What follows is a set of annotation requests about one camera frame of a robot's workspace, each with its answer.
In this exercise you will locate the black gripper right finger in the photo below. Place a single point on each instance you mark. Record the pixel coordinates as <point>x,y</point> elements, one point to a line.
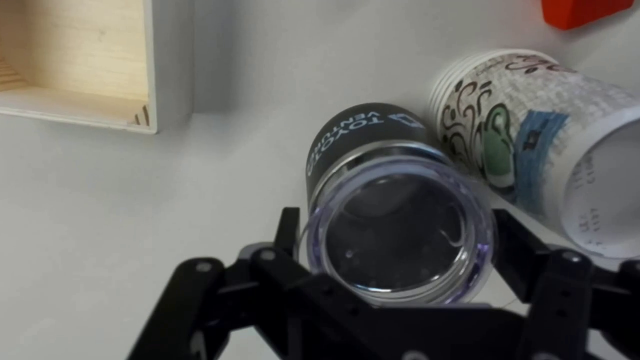
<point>572,307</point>

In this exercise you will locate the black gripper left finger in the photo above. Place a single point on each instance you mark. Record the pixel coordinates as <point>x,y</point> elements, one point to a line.
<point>220,307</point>

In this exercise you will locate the clear jar with black band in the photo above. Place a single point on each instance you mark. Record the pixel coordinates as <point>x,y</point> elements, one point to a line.
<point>400,232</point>

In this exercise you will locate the printed paper cup stack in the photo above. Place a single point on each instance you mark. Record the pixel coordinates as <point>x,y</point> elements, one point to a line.
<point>532,132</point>

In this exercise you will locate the black tumbler cup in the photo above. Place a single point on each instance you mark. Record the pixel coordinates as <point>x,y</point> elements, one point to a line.
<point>360,132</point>

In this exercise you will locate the red plastic cap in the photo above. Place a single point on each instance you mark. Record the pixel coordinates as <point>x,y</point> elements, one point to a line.
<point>582,13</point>

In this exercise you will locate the light wooden box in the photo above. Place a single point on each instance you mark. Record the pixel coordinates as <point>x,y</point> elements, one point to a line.
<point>66,52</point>

